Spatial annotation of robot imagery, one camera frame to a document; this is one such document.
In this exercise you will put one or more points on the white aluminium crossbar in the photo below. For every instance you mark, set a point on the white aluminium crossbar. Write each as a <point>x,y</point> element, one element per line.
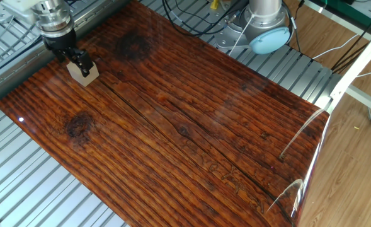
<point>366,99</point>

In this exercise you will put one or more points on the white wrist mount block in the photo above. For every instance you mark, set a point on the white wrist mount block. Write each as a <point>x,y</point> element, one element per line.
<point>21,9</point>

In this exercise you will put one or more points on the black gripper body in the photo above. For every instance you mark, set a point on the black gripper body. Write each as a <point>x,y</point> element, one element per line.
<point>60,42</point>

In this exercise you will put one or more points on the pale wooden cube block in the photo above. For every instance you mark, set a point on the pale wooden cube block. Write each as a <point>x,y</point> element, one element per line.
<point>76,75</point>

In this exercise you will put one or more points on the white aluminium frame post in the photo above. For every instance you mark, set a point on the white aluminium frame post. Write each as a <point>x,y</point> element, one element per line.
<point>358,60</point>

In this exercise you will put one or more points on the glossy wood grain mat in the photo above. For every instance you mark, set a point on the glossy wood grain mat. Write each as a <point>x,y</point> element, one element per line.
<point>172,126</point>

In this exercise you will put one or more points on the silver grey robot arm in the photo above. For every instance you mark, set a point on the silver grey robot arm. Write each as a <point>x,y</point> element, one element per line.
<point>267,12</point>

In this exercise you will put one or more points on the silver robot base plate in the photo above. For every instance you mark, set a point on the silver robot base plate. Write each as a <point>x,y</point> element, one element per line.
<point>223,39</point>

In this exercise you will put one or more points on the grey metal rail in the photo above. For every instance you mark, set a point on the grey metal rail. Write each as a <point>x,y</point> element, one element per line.
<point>15,77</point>

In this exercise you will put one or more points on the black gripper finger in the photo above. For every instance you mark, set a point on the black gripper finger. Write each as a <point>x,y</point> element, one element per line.
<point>60,57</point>
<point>82,64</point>

